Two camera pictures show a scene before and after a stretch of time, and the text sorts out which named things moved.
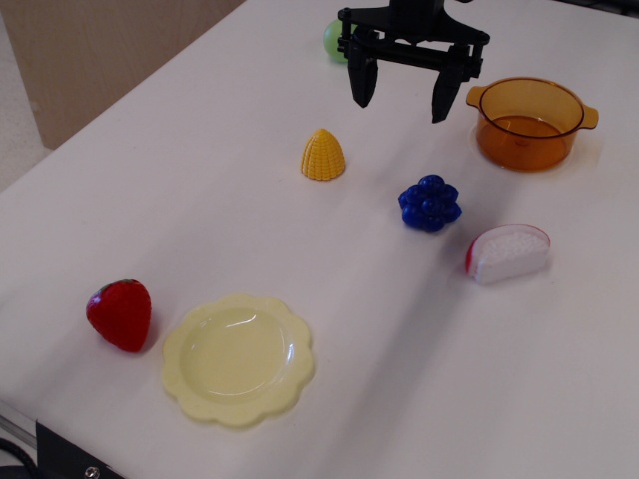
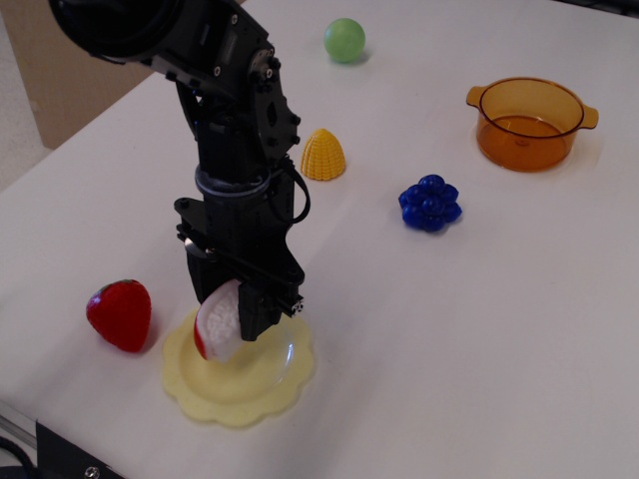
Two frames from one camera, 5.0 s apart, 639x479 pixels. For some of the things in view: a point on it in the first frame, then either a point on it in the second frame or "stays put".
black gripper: (424, 32) to (246, 235)
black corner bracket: (58, 458) stays put
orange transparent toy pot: (528, 124) stays put
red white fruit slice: (508, 253) to (217, 325)
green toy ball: (330, 40) stays put
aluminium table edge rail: (17, 426) stays put
